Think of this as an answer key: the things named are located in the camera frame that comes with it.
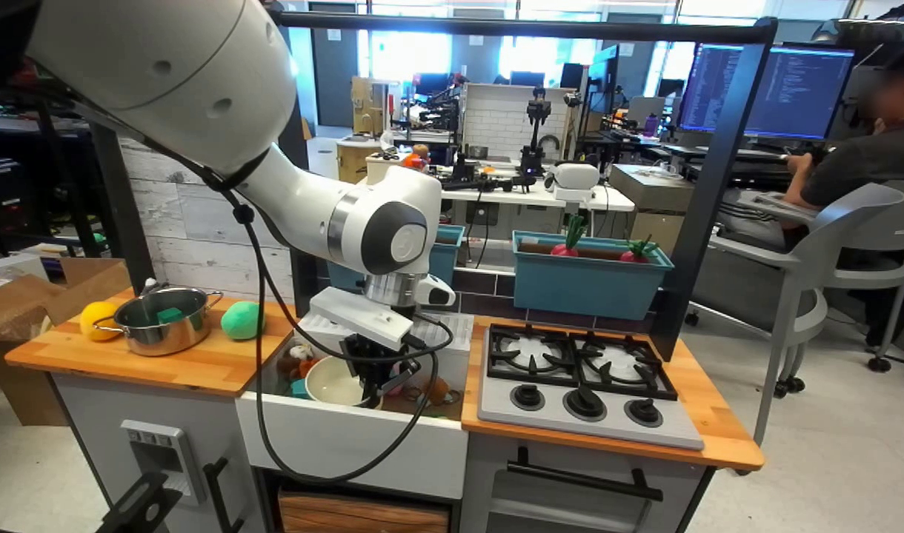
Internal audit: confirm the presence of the brown plush toy in sink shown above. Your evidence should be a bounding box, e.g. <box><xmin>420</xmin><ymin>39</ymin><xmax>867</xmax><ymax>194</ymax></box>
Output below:
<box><xmin>274</xmin><ymin>342</ymin><xmax>316</xmax><ymax>385</ymax></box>

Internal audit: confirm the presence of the yellow lemon toy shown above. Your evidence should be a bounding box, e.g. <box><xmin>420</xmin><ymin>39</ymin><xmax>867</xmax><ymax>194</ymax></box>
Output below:
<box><xmin>76</xmin><ymin>302</ymin><xmax>122</xmax><ymax>342</ymax></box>

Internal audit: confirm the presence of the black toy stove top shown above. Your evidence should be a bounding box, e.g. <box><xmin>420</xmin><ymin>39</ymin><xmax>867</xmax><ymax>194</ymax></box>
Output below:
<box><xmin>480</xmin><ymin>326</ymin><xmax>701</xmax><ymax>450</ymax></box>

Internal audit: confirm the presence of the right teal planter box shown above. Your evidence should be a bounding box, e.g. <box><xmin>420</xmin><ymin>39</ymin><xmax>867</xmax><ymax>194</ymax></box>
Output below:
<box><xmin>513</xmin><ymin>231</ymin><xmax>673</xmax><ymax>319</ymax></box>

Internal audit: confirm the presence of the seated person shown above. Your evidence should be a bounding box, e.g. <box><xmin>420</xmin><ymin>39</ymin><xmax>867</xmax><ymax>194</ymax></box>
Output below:
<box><xmin>783</xmin><ymin>59</ymin><xmax>904</xmax><ymax>347</ymax></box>

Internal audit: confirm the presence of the orange toy in sink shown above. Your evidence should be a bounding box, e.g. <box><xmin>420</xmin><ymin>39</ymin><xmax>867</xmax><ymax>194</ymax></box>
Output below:
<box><xmin>424</xmin><ymin>378</ymin><xmax>454</xmax><ymax>404</ymax></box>

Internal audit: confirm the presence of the steel pot on counter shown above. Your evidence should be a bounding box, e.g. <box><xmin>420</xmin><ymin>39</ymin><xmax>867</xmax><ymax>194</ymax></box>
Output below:
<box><xmin>116</xmin><ymin>283</ymin><xmax>222</xmax><ymax>357</ymax></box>

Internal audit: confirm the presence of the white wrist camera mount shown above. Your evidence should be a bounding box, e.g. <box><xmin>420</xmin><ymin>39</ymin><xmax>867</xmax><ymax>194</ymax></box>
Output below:
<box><xmin>307</xmin><ymin>287</ymin><xmax>411</xmax><ymax>350</ymax></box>

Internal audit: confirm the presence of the wooden left countertop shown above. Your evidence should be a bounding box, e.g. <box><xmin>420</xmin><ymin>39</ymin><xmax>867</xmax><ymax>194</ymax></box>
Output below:
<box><xmin>3</xmin><ymin>295</ymin><xmax>291</xmax><ymax>397</ymax></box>

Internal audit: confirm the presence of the computer monitor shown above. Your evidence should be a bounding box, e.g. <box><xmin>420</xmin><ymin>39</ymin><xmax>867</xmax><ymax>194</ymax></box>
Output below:
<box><xmin>677</xmin><ymin>43</ymin><xmax>854</xmax><ymax>142</ymax></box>

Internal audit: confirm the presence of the white background table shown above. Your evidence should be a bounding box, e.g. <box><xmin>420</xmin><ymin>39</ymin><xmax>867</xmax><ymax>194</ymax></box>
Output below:
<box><xmin>430</xmin><ymin>162</ymin><xmax>634</xmax><ymax>236</ymax></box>

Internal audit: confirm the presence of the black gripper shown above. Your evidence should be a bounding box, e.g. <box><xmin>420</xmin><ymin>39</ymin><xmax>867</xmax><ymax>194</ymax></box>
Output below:
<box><xmin>341</xmin><ymin>335</ymin><xmax>420</xmax><ymax>409</ymax></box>

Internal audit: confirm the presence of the green ball toy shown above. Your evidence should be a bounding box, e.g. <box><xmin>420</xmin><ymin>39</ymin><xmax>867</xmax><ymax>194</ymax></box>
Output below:
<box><xmin>219</xmin><ymin>299</ymin><xmax>267</xmax><ymax>341</ymax></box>

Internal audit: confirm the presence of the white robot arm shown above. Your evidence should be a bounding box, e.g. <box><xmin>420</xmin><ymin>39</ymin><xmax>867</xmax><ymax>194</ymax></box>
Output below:
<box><xmin>27</xmin><ymin>0</ymin><xmax>448</xmax><ymax>397</ymax></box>

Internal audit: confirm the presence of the oven door with handle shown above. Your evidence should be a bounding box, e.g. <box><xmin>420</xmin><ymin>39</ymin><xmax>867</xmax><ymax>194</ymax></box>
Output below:
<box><xmin>458</xmin><ymin>436</ymin><xmax>714</xmax><ymax>533</ymax></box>

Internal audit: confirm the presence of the white pot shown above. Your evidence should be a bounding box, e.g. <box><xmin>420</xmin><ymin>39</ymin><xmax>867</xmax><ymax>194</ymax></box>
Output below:
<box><xmin>305</xmin><ymin>357</ymin><xmax>360</xmax><ymax>404</ymax></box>

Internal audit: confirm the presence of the black window frame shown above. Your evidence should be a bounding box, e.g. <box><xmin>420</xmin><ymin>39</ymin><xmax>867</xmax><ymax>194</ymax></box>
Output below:
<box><xmin>270</xmin><ymin>8</ymin><xmax>775</xmax><ymax>357</ymax></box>

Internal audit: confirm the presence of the grey office chair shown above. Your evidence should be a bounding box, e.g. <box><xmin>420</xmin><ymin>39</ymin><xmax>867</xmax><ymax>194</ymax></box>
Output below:
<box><xmin>689</xmin><ymin>181</ymin><xmax>904</xmax><ymax>441</ymax></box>

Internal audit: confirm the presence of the grey dishwasher door handle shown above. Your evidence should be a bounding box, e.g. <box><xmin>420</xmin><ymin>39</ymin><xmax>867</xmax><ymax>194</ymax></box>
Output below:
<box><xmin>95</xmin><ymin>419</ymin><xmax>245</xmax><ymax>533</ymax></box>

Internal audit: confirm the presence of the cardboard box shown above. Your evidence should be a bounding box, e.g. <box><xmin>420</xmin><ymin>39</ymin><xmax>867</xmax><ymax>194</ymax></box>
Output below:
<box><xmin>0</xmin><ymin>258</ymin><xmax>131</xmax><ymax>427</ymax></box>

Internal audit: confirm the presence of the white toy sink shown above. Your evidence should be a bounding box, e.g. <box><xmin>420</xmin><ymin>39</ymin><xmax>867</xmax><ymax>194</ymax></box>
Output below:
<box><xmin>237</xmin><ymin>310</ymin><xmax>474</xmax><ymax>499</ymax></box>

